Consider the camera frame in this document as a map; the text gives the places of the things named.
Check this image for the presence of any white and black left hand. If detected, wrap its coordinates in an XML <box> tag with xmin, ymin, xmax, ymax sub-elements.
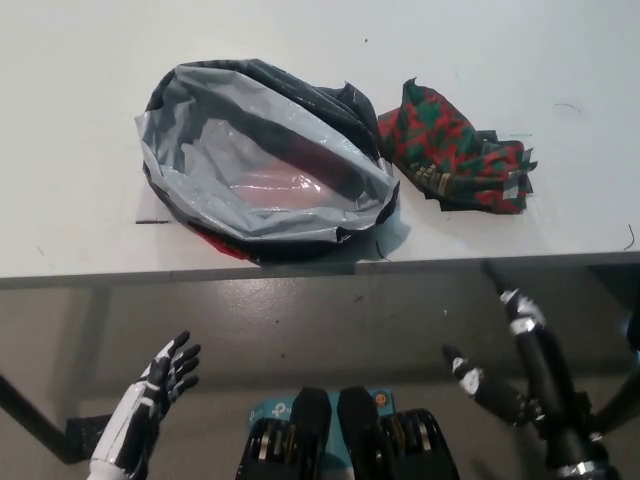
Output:
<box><xmin>88</xmin><ymin>329</ymin><xmax>202</xmax><ymax>480</ymax></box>

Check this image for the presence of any black plastic bag grey inside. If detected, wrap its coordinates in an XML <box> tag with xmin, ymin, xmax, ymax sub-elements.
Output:
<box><xmin>133</xmin><ymin>58</ymin><xmax>402</xmax><ymax>266</ymax></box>

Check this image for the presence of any red green patterned cloth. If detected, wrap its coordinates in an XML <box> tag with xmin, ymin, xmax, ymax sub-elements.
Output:
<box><xmin>377</xmin><ymin>77</ymin><xmax>539</xmax><ymax>217</ymax></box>

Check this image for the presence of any pink packet in clear plastic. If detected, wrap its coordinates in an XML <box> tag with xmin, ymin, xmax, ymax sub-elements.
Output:
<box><xmin>232</xmin><ymin>137</ymin><xmax>364</xmax><ymax>207</ymax></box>

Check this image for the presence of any black metal table leg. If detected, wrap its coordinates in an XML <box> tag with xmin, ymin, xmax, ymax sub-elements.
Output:
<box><xmin>0</xmin><ymin>372</ymin><xmax>81</xmax><ymax>464</ymax></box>

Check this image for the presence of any teal router box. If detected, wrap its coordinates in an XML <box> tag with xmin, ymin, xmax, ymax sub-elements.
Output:
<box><xmin>248</xmin><ymin>388</ymin><xmax>397</xmax><ymax>480</ymax></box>

